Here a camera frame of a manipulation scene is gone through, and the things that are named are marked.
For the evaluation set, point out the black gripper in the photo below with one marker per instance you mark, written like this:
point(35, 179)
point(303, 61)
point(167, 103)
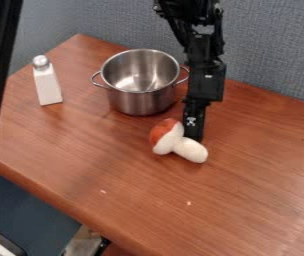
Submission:
point(206, 89)

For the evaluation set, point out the red and white toy mushroom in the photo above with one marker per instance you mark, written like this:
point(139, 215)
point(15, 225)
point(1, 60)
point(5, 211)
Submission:
point(168, 140)

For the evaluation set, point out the metal pot with handles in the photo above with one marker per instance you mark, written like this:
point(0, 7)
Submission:
point(140, 78)

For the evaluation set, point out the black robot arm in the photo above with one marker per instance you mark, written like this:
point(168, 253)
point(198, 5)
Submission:
point(196, 23)

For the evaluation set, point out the white salt shaker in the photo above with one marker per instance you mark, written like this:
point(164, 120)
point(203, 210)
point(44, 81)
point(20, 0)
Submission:
point(45, 81)

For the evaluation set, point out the metal table leg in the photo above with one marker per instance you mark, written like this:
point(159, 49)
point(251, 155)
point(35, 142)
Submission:
point(87, 243)

